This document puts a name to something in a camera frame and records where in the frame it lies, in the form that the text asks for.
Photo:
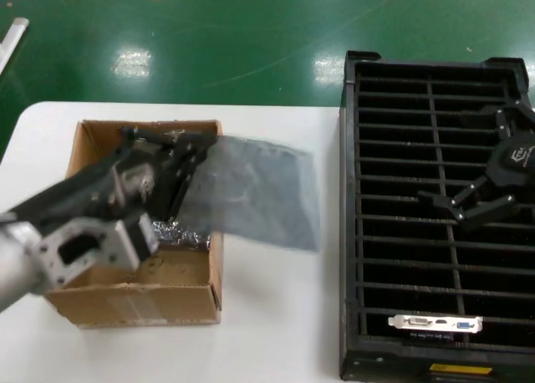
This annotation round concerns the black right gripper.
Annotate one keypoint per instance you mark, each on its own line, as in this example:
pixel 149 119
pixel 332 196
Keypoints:
pixel 514 161

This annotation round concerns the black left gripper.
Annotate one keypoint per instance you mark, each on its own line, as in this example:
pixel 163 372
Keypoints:
pixel 83 199

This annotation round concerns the grey antistatic bag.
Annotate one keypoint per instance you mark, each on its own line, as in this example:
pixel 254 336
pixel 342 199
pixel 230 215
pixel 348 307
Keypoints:
pixel 259 190
pixel 184 236

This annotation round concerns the graphics card with silver bracket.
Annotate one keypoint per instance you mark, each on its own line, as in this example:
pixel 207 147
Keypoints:
pixel 434 322

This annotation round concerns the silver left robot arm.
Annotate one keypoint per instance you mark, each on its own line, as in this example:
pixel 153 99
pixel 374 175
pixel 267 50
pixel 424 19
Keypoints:
pixel 21 270

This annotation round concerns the open brown cardboard box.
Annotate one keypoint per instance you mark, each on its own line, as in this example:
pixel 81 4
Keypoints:
pixel 146 303

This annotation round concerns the black slotted plastic container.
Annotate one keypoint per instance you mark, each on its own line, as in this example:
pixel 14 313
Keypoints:
pixel 388 360

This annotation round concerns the white pipe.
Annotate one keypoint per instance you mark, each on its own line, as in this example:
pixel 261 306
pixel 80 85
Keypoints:
pixel 16 29

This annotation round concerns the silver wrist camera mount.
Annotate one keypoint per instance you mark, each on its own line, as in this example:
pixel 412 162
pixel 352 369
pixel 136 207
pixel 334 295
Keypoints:
pixel 104 249

